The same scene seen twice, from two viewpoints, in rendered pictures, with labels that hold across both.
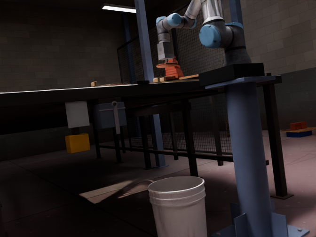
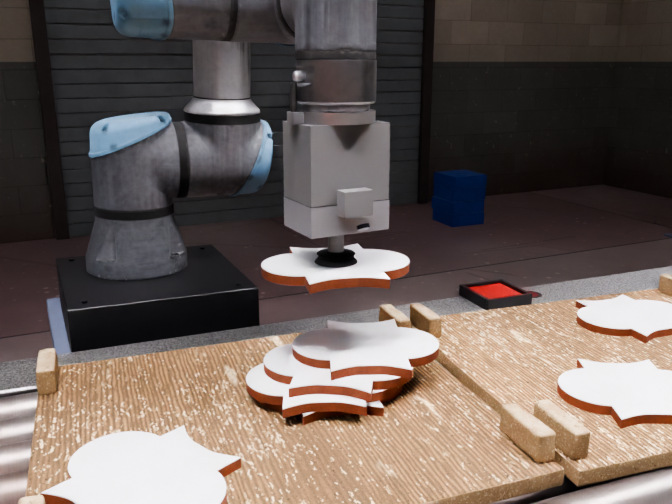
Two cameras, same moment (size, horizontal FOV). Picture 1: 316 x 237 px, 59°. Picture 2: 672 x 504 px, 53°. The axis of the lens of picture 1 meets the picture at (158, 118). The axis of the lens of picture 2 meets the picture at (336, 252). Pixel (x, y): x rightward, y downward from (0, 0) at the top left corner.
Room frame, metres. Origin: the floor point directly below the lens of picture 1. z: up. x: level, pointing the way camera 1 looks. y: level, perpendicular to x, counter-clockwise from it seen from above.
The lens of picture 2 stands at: (2.47, 0.01, 1.25)
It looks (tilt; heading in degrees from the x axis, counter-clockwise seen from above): 16 degrees down; 190
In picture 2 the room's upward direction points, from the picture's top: straight up
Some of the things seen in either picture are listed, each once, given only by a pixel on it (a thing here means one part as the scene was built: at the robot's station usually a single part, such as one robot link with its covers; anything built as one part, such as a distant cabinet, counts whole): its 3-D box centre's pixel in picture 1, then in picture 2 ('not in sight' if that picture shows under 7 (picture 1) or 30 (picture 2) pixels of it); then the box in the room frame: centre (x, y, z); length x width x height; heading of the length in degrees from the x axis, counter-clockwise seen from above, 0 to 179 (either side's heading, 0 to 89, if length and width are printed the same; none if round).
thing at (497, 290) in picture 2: not in sight; (494, 295); (1.50, 0.07, 0.92); 0.06 x 0.06 x 0.01; 32
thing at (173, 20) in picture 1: (173, 21); (281, 5); (1.76, -0.18, 1.31); 0.11 x 0.11 x 0.08; 33
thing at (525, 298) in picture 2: (139, 83); (494, 294); (1.50, 0.07, 0.92); 0.08 x 0.08 x 0.02; 32
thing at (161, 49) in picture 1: (164, 51); (338, 170); (1.84, -0.10, 1.15); 0.10 x 0.09 x 0.16; 38
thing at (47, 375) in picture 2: not in sight; (47, 370); (1.90, -0.40, 0.95); 0.06 x 0.02 x 0.03; 30
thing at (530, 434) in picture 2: not in sight; (526, 431); (1.94, 0.08, 0.95); 0.06 x 0.02 x 0.03; 30
